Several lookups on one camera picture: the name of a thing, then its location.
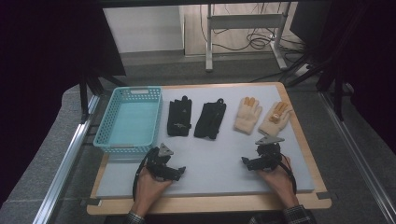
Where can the white cabinet panel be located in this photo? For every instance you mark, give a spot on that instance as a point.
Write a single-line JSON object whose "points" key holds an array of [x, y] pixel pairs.
{"points": [[143, 29]]}

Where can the black curtain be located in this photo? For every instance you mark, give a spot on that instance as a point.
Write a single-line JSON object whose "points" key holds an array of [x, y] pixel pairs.
{"points": [[46, 62], [367, 62]]}

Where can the black tripod legs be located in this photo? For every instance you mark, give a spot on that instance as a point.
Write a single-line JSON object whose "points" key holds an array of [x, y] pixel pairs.
{"points": [[90, 84]]}

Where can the turquoise plastic basket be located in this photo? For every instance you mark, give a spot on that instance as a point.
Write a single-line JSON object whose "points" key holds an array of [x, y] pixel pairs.
{"points": [[134, 124]]}

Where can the white power strip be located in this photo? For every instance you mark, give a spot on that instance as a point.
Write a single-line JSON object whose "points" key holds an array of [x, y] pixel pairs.
{"points": [[301, 70]]}

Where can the person's right hand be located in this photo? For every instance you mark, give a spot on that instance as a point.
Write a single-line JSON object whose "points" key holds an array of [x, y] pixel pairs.
{"points": [[283, 183]]}

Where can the black stand legs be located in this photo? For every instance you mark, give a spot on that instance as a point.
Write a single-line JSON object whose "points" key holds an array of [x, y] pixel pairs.
{"points": [[330, 71]]}

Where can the white metal stand frame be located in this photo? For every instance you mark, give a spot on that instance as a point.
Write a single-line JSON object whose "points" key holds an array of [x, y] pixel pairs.
{"points": [[246, 21]]}

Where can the black glove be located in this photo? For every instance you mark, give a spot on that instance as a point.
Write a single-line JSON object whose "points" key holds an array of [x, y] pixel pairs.
{"points": [[210, 119], [179, 116]]}

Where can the person's left hand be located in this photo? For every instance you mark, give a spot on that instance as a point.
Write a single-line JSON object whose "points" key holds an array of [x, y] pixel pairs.
{"points": [[148, 191]]}

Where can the grey tape piece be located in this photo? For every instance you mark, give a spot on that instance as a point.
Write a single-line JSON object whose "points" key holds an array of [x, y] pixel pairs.
{"points": [[91, 201], [323, 195]]}

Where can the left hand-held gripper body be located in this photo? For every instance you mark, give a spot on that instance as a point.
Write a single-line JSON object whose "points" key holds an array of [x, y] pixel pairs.
{"points": [[157, 163]]}

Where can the cream glove with orange fingers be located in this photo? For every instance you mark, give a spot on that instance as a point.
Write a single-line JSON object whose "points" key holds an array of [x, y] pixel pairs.
{"points": [[274, 119], [247, 116]]}

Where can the aluminium rail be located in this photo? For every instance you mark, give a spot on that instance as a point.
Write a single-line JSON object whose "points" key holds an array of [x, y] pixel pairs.
{"points": [[67, 161], [358, 155]]}

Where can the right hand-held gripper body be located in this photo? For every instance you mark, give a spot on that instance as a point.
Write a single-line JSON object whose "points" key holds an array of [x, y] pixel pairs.
{"points": [[269, 155]]}

